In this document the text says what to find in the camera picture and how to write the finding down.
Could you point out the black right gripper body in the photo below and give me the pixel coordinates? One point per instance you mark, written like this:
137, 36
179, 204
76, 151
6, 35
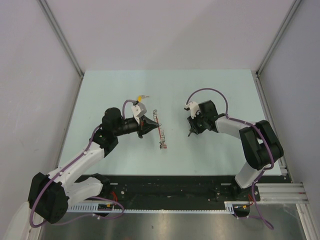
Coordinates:
199, 123

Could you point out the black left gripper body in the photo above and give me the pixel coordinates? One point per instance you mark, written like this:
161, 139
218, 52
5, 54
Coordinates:
131, 126

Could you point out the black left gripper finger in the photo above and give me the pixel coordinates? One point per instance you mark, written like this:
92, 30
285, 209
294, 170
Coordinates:
148, 128
149, 123

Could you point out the red handled metal key holder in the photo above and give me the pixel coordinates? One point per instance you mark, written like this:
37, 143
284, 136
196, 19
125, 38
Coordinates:
162, 138

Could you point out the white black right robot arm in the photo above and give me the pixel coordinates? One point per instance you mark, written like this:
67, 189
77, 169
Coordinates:
261, 146

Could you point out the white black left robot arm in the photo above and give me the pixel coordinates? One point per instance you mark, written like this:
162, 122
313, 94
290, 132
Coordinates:
51, 194

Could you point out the key with yellow tag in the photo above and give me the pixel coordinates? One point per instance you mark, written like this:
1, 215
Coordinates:
141, 97

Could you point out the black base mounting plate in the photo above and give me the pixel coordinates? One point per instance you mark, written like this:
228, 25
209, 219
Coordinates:
175, 185

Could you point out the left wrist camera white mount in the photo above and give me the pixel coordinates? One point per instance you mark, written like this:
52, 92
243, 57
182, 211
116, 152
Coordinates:
138, 110

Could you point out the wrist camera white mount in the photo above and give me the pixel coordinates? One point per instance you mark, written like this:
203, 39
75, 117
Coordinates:
138, 110
193, 108

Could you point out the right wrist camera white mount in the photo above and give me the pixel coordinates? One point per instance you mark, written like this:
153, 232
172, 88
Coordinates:
193, 108

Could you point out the grey slotted cable duct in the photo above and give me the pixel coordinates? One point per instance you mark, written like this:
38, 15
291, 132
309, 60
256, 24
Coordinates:
208, 207

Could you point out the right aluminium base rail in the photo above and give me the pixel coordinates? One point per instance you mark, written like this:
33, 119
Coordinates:
282, 193

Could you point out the right aluminium frame post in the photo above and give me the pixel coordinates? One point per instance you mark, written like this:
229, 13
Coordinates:
279, 35

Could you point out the aluminium frame post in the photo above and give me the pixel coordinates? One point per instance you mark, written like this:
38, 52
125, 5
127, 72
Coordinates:
50, 17
279, 35

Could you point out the left aluminium frame post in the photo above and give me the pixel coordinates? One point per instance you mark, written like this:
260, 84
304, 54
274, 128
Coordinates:
50, 17

